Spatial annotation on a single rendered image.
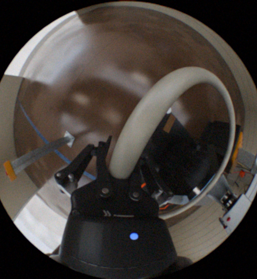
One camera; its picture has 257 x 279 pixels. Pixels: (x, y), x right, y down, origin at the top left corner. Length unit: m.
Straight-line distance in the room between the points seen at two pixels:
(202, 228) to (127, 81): 6.92
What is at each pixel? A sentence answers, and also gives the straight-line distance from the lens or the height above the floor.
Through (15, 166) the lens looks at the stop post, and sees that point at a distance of 0.93.
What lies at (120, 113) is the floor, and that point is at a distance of 1.04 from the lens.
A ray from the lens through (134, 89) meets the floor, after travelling 1.11.
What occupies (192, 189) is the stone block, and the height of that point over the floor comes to 0.73.
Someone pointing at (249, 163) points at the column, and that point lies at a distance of 1.61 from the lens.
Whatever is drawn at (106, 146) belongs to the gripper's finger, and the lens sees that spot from 0.16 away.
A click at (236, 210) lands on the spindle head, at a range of 0.81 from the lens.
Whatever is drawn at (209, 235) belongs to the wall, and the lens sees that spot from 6.41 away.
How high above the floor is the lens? 1.03
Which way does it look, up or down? 75 degrees down
